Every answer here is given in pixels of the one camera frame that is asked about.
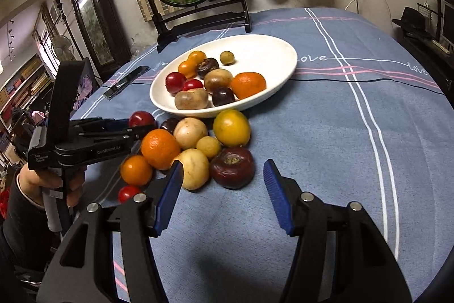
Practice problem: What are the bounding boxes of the computer monitor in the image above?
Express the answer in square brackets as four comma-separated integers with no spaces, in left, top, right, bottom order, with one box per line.
[440,3,454,44]

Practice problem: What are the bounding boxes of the person's dark jacket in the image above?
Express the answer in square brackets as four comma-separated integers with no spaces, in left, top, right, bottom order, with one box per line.
[0,235,68,303]

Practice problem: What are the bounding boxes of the blue striped tablecloth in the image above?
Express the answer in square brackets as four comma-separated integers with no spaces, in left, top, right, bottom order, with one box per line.
[69,7,453,303]

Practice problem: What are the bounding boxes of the red tomato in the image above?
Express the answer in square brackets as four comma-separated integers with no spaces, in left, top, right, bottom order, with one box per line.
[117,185,143,204]
[182,79,204,92]

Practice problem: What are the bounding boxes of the small ribbed tangerine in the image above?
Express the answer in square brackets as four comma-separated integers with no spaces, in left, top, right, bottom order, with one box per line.
[230,72,267,100]

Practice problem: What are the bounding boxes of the tan fruit purple streaks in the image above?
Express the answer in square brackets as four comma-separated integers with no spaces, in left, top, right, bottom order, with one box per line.
[171,148,211,191]

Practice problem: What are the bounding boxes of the white oval plate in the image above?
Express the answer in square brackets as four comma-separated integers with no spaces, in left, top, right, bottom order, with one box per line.
[149,34,298,119]

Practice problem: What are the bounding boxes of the tan potato-shaped fruit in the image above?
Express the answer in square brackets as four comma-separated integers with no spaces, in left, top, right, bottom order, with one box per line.
[204,68,234,94]

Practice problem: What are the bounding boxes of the black smartphone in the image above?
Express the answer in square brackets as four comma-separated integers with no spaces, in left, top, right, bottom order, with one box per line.
[103,65,150,101]

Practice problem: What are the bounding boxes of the person's left hand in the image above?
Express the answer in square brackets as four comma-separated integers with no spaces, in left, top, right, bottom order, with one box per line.
[16,166,87,208]

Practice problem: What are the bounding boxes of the person's left forearm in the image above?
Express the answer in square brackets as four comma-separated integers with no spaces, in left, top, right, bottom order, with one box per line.
[0,179,54,254]

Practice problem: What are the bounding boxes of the white standing fan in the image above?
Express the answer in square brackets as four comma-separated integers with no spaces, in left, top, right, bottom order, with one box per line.
[51,34,75,58]

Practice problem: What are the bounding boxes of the dark carved framed picture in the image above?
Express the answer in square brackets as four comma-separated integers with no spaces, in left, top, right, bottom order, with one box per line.
[67,0,132,76]

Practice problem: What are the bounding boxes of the thin black cable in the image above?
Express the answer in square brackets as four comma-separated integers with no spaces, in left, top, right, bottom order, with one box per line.
[293,72,442,89]

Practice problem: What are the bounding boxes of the small red plum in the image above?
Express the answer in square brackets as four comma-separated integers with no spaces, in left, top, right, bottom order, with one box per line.
[166,72,187,94]

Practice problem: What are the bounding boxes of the large ribbed orange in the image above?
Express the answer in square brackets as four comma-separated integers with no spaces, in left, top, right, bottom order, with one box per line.
[141,129,182,171]

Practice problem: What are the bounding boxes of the large red plum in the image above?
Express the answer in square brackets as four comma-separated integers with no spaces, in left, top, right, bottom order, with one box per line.
[128,111,157,129]

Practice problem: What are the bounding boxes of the black hat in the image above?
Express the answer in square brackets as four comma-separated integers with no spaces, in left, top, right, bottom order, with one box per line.
[392,7,431,39]

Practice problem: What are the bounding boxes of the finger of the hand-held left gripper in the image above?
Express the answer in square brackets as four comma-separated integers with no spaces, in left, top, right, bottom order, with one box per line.
[80,126,157,149]
[70,116,131,137]

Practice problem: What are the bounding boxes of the round tan fruit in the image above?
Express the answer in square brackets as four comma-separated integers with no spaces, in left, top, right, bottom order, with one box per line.
[173,117,209,150]

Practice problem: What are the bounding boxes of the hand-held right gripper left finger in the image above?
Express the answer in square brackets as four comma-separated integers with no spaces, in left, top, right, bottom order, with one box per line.
[42,160,185,303]

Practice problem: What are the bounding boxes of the large dark purple fruit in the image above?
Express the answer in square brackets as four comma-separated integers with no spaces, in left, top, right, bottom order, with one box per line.
[209,146,255,190]

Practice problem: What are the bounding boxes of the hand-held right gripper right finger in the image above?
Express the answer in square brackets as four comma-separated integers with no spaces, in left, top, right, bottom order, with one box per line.
[262,158,412,303]

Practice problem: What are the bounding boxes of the dark brown ridged fruit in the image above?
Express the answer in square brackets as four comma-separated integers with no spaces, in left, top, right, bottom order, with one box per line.
[196,58,220,78]

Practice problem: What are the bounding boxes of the bookshelf with books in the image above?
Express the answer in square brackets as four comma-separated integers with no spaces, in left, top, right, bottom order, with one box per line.
[0,53,54,162]

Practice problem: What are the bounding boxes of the large tan pepino melon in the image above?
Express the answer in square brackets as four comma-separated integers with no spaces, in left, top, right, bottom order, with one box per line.
[175,88,210,111]

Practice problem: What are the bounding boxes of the dark purple round fruit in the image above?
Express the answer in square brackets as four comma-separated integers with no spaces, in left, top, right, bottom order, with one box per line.
[212,87,236,107]
[159,117,181,135]

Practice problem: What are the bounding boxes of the small smooth orange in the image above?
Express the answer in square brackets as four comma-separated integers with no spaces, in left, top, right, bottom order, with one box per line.
[120,154,154,187]
[187,50,207,64]
[177,60,198,79]

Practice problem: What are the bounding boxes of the small tan-green fruit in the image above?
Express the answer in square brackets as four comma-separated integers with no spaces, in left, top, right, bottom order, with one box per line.
[196,135,223,159]

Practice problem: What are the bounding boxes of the yellow-green citrus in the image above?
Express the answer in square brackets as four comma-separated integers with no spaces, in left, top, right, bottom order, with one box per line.
[213,109,252,148]

